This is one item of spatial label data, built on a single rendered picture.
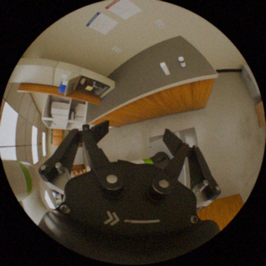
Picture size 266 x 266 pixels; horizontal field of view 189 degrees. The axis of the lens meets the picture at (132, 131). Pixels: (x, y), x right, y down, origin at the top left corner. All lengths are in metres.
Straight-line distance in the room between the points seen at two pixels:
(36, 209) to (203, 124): 1.77
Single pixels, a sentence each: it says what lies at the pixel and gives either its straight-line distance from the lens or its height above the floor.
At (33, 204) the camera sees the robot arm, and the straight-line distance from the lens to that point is 0.41.
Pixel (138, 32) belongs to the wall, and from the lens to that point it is 1.14.
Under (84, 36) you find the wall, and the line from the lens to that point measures 1.21.
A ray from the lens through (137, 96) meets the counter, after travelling 0.73.
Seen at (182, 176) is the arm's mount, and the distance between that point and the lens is 0.27.
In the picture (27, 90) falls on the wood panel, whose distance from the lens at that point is 1.39.
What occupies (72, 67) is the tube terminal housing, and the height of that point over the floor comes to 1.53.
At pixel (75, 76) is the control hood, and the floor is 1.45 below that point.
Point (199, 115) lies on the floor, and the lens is 1.51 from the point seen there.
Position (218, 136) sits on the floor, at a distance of 1.55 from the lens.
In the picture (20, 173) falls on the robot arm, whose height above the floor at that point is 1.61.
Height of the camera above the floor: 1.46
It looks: 49 degrees down
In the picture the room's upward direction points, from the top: 85 degrees counter-clockwise
